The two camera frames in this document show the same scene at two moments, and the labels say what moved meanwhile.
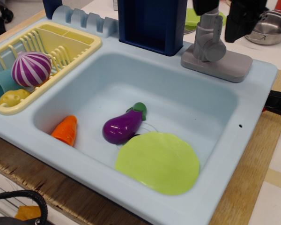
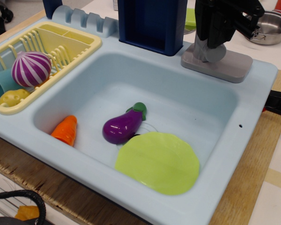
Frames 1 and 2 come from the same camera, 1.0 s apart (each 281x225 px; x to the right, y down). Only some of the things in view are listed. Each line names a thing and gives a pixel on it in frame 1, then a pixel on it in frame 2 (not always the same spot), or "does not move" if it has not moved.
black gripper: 241,18 to 247,13
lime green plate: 158,162 does not move
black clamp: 278,102 does not move
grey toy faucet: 208,54 does not move
